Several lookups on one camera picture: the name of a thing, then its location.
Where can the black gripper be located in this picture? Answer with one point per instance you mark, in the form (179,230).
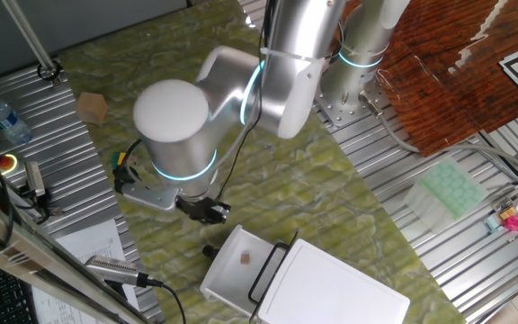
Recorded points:
(196,209)

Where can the black drawer knob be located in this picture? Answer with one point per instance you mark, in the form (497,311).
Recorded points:
(209,251)

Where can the small wooden cube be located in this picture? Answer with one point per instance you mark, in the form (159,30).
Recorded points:
(245,258)

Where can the white plastic drawer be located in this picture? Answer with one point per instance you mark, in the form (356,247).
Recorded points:
(232,274)

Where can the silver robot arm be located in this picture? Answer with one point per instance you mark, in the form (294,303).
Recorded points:
(173,135)

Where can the white drawer cabinet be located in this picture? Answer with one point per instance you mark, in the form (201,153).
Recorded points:
(335,288)

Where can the green marble pattern mat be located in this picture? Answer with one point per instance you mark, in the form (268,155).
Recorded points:
(308,189)

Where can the yellow teal clear toy brick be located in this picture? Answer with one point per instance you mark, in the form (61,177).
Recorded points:
(118,159)

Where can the printed white paper sheet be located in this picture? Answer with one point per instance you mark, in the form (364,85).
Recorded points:
(88,247)

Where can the large wooden block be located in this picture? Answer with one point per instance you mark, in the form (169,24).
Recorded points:
(91,108)

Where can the black clamp device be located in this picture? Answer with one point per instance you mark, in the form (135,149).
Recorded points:
(34,179)

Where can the red emergency stop button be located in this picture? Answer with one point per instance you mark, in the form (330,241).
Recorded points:
(6,163)

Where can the green grid plastic sheet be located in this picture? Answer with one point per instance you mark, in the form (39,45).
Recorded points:
(448,193)

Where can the clear water bottle blue cap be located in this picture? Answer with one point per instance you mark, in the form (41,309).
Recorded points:
(7,121)

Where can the red-brown wood grain board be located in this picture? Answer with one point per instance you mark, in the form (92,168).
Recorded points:
(443,67)

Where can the light blue block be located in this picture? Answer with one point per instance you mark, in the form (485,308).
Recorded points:
(493,223)

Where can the small orange block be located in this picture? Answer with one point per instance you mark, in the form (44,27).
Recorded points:
(508,213)

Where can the pink toy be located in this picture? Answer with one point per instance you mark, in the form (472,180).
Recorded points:
(514,223)

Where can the wrist camera with silver bracket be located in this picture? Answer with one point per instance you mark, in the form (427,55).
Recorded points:
(151,198)

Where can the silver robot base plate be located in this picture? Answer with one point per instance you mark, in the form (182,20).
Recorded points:
(331,112)

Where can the aluminium frame bar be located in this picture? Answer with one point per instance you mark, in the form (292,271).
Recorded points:
(25,252)

